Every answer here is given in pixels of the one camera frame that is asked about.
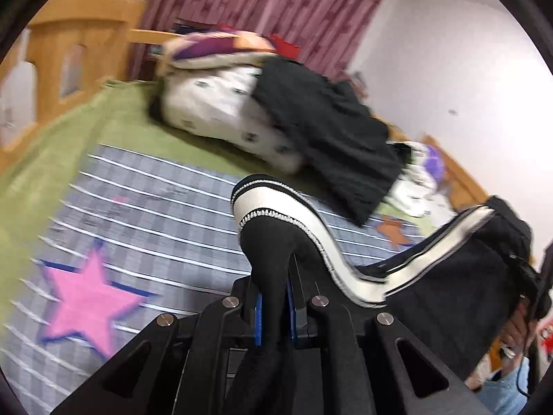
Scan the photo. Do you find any black pants white waistband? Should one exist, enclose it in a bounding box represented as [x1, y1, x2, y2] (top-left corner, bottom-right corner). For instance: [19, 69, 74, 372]
[222, 175, 532, 414]

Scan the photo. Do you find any person's right hand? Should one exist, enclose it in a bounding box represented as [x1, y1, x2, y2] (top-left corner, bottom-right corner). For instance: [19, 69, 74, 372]
[499, 299, 537, 363]

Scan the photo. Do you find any light blue fleece sleeve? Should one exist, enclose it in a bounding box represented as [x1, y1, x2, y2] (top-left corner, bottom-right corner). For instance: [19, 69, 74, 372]
[475, 357, 529, 415]

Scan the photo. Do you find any black jacket on quilt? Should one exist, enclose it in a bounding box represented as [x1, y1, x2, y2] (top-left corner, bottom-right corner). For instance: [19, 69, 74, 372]
[252, 56, 412, 227]

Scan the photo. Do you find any grey checkered star bedsheet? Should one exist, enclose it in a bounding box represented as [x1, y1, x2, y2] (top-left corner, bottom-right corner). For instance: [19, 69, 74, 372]
[0, 79, 438, 415]

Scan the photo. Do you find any white black-dotted quilt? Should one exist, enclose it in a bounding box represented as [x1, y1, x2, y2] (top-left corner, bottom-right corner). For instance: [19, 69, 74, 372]
[149, 66, 454, 225]

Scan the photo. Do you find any purple patterned pillow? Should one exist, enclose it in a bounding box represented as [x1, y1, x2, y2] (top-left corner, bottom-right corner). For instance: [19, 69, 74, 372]
[161, 30, 277, 70]

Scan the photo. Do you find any maroon patterned curtain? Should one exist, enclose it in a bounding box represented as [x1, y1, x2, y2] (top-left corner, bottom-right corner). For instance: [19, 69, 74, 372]
[140, 0, 382, 79]

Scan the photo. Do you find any wooden bed frame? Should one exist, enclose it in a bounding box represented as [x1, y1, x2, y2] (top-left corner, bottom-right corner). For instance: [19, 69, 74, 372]
[0, 0, 537, 264]

